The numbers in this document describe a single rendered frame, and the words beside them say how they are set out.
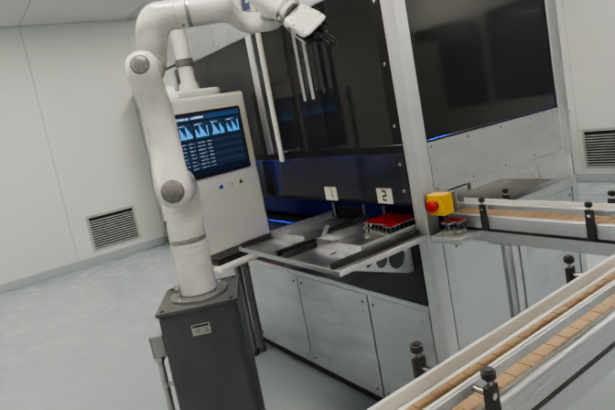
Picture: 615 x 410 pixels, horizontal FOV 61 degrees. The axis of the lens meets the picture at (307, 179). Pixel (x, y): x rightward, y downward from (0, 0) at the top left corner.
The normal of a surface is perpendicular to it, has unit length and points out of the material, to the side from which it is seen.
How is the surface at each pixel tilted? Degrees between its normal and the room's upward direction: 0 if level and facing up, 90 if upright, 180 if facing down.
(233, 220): 90
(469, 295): 90
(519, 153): 90
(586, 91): 90
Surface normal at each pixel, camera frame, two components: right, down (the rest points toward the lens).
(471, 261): 0.56, 0.00
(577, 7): -0.80, 0.22
